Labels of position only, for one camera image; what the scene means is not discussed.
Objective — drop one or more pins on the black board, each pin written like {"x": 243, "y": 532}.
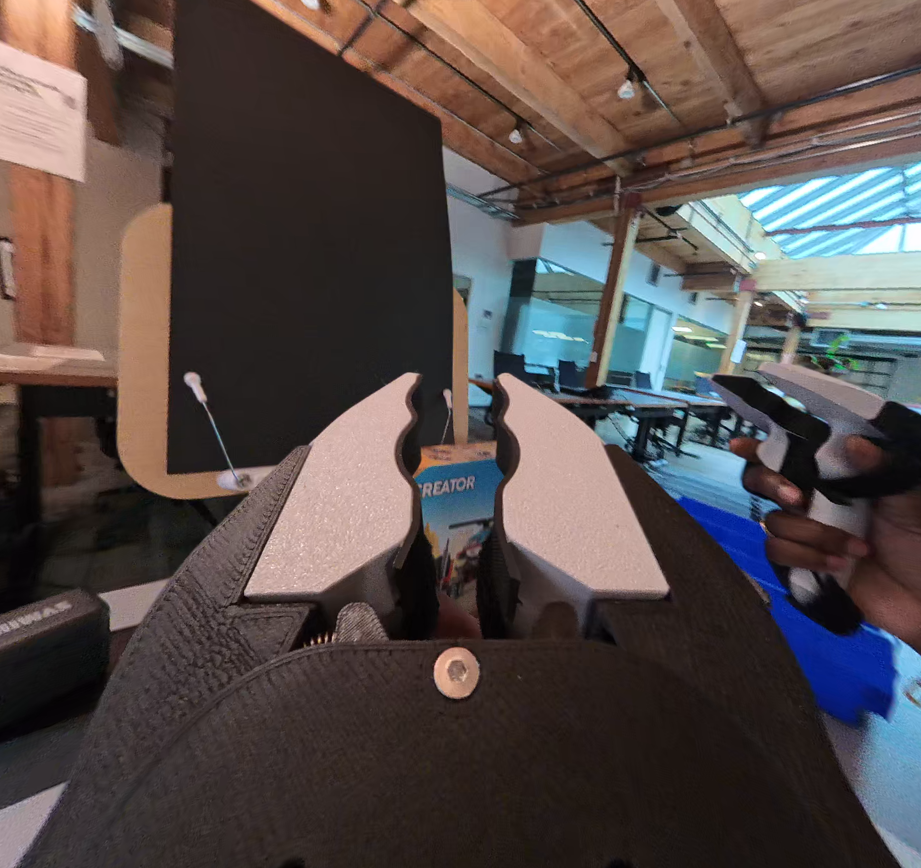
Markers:
{"x": 302, "y": 235}

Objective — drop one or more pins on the black cube charger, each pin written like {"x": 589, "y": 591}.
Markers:
{"x": 50, "y": 659}

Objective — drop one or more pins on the glass skylight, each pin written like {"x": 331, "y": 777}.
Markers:
{"x": 827, "y": 206}

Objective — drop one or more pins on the wooden post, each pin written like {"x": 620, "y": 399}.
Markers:
{"x": 43, "y": 249}

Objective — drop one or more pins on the white paper notice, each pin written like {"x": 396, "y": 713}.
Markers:
{"x": 39, "y": 113}

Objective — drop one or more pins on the wooden column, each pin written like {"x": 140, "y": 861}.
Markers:
{"x": 611, "y": 307}

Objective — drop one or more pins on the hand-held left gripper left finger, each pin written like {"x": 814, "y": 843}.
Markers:
{"x": 338, "y": 515}

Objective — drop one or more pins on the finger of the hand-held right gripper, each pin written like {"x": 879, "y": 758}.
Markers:
{"x": 827, "y": 397}
{"x": 784, "y": 418}

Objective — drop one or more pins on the long wooden office desk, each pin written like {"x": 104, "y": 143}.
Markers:
{"x": 626, "y": 400}

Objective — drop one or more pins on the lego set cardboard box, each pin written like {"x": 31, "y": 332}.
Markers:
{"x": 453, "y": 501}

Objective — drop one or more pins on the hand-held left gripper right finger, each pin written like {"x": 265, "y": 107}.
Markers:
{"x": 575, "y": 515}

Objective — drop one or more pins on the person's right hand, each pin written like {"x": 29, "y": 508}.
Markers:
{"x": 899, "y": 566}

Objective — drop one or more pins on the blue plastic bin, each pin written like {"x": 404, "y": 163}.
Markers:
{"x": 791, "y": 652}

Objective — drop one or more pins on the green potted plant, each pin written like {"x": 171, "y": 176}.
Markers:
{"x": 834, "y": 354}

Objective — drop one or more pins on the plywood panel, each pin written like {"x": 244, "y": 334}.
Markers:
{"x": 144, "y": 350}

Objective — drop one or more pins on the wooden side desk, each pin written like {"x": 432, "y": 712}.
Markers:
{"x": 57, "y": 371}

